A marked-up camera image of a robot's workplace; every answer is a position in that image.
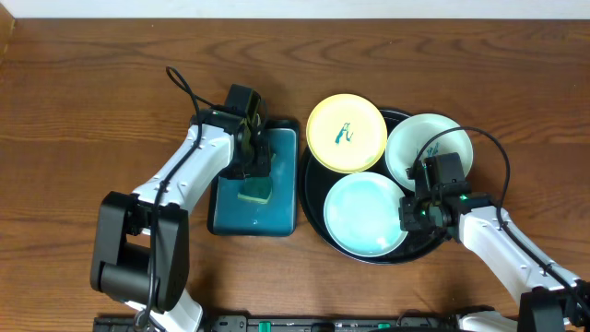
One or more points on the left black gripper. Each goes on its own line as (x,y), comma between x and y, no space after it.
(257,162)

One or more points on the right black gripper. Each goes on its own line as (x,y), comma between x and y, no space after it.
(408,221)

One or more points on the green yellow sponge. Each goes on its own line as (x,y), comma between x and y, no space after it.
(256,189)

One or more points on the light blue plate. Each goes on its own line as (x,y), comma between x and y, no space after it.
(361,214)

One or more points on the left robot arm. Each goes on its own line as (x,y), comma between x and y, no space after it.
(141,247)

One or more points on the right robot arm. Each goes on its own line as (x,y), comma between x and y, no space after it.
(549,296)

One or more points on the round black serving tray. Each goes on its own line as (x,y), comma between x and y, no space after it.
(316,181)

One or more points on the teal rectangular tray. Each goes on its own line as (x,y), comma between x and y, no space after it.
(228,215)

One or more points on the white plate with scribble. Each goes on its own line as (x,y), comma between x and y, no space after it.
(408,137)

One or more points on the yellow plate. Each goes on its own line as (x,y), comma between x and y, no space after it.
(346,133)

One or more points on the brown cardboard box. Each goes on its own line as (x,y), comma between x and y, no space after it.
(7,25)

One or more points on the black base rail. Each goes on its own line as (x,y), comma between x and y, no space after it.
(243,323)

